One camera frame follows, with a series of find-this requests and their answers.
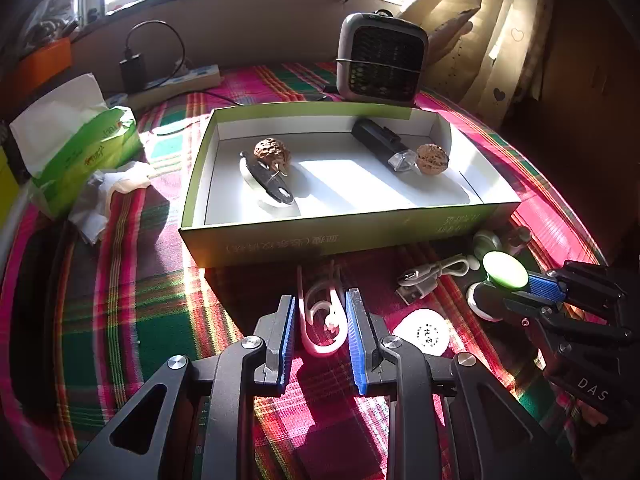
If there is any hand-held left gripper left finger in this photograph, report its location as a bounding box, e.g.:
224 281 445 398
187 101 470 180
62 295 297 480

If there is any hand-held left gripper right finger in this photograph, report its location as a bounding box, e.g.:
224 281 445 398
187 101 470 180
346 289 581 480

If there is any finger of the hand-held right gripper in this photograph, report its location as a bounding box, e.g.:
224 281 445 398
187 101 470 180
502 297 576 337
520 269 571 303

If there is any pink plastic clip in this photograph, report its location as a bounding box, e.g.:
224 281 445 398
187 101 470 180
296 262 348 358

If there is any green top suction holder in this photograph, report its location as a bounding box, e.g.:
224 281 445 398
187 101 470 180
466 251 530 322

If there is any white round case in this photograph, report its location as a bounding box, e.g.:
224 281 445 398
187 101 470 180
391 308 451 358

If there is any white usb cable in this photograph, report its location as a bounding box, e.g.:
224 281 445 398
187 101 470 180
397 254 478 305

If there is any green and white cardboard box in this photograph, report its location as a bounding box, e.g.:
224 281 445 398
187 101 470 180
179 101 522 269

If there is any brown walnut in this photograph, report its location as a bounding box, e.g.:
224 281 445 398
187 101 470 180
254 139 292 171
416 143 451 176

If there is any black device with clear cap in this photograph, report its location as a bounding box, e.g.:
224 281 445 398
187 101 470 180
351 119 418 173

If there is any pink green plaid tablecloth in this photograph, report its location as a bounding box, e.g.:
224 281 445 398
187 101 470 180
0 62 640 480

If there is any crumpled white tissue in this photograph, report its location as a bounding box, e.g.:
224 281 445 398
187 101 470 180
67 160 153 246

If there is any cream heart print curtain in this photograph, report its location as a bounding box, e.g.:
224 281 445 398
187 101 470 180
395 0 556 131

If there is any green tissue pack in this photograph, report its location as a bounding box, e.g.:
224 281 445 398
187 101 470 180
9 72 146 221

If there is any small grey desk fan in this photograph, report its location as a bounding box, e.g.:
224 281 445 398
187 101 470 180
336 10 431 107

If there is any black charger adapter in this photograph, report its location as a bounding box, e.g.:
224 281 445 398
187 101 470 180
119 57 150 93

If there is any orange box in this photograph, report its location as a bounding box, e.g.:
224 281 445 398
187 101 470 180
15 37 73 96

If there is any black fan cable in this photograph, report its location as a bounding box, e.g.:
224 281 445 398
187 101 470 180
150 85 343 137

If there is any black charger cable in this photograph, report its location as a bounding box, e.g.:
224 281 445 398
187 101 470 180
122 20 187 81

